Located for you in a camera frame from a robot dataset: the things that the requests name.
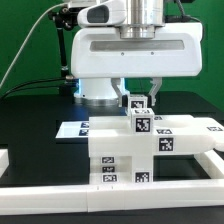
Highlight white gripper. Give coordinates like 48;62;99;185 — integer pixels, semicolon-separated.
71;0;203;107

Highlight white chair backrest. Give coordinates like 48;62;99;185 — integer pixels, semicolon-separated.
88;115;224;157

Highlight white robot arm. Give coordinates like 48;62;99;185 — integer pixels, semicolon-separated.
67;0;203;105

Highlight white marker base sheet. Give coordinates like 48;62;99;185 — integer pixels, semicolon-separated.
56;121;89;139

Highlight white block far left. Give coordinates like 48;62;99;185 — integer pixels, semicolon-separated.
0;149;9;178

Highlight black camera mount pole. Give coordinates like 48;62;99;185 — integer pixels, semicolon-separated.
48;6;78;96

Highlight white boundary frame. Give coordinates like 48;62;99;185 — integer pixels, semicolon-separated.
0;150;224;215

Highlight overhead camera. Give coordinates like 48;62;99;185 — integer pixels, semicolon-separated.
62;0;97;12

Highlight white cable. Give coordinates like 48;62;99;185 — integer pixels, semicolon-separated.
0;3;68;91

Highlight black cables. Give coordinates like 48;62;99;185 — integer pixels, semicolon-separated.
0;77;81;101

